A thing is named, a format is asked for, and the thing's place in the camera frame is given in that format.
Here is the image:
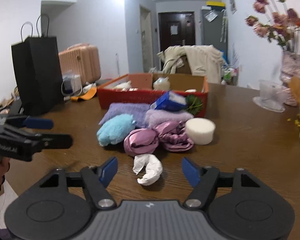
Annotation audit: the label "plastic cup with wrap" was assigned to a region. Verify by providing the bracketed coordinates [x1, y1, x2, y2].
[153, 77, 171, 91]

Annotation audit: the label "light blue plush toy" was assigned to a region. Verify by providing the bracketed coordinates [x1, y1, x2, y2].
[96, 114, 136, 147]

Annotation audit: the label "dried pink roses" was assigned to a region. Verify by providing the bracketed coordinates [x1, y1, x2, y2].
[245, 0, 300, 53]

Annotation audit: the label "white electronic device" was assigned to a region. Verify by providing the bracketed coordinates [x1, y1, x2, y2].
[61, 71, 83, 96]

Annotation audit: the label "white tissue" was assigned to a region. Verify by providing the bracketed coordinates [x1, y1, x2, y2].
[133, 154, 163, 186]

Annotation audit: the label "black paper shopping bag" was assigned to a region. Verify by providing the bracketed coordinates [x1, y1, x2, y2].
[11, 13, 64, 116]

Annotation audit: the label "grey refrigerator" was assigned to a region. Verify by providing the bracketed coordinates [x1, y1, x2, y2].
[201, 5, 228, 54]

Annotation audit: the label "amber dried leaf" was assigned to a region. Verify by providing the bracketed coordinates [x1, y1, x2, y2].
[288, 76, 300, 106]

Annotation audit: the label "yellow box on fridge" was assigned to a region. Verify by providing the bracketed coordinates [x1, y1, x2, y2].
[206, 1, 225, 7]

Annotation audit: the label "pink layered sponge block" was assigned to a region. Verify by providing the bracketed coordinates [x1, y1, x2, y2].
[128, 73, 153, 89]

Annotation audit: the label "pink ribbed suitcase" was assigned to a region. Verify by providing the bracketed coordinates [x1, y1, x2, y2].
[58, 43, 101, 84]

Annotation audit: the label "purple knitted pouch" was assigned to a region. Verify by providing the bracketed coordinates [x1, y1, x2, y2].
[99, 103, 150, 128]

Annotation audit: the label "dark entrance door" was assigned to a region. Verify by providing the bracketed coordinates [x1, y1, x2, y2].
[158, 11, 196, 51]

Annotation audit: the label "blue white carton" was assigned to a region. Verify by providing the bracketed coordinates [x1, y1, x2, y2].
[150, 91, 187, 112]

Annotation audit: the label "lilac towel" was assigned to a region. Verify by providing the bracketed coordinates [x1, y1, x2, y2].
[145, 109, 194, 128]

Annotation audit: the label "red cardboard box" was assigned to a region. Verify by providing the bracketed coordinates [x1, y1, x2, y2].
[97, 73, 209, 118]

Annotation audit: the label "white wedge sponge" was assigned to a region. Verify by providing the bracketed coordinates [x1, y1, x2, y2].
[185, 89, 197, 93]

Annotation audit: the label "orange cloth strap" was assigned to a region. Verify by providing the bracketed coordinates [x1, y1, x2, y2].
[70, 87, 98, 103]

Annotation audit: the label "pink marbled vase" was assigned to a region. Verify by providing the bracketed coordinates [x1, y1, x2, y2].
[280, 51, 300, 107]

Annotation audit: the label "wall picture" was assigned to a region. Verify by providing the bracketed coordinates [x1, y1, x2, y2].
[229, 0, 237, 14]

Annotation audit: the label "yellow white plush toy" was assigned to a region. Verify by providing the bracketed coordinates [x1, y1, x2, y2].
[113, 81, 132, 89]

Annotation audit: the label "beige coat on chair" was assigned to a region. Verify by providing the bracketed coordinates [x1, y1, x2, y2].
[157, 45, 226, 83]

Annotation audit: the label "purple satin cloth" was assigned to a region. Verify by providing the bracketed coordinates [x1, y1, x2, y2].
[123, 121, 194, 157]

